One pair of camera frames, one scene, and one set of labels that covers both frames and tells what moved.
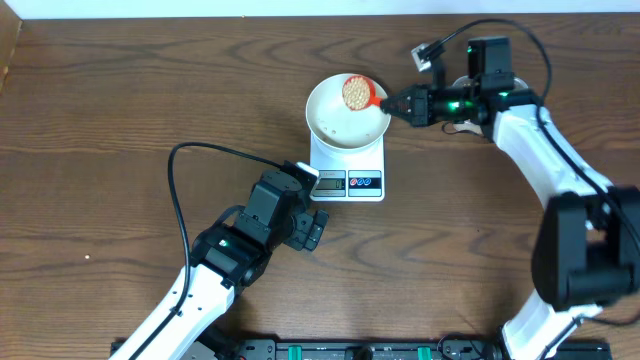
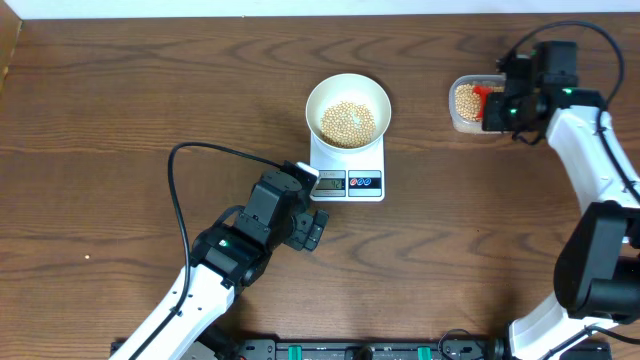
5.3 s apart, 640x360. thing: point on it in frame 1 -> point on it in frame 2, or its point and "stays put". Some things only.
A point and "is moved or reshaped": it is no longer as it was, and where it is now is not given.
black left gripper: [307, 230] stays put
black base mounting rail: [376, 349] stays put
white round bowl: [335, 125] stays put
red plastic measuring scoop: [359, 93] is moved or reshaped
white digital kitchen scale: [348, 175] stays put
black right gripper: [421, 112] -> [492, 119]
